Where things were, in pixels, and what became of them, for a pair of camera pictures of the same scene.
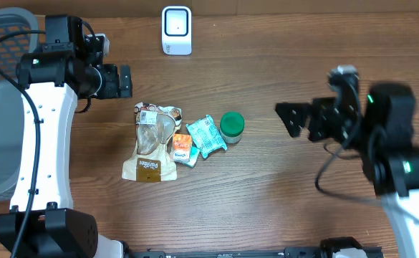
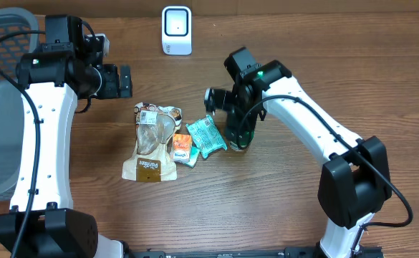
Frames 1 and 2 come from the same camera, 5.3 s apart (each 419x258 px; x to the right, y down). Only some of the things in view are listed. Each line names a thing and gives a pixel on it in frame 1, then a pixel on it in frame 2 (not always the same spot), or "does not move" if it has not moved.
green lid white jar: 232,125 to 241,142
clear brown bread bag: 155,127 does not move
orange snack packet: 182,147 does not move
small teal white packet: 193,156 does not move
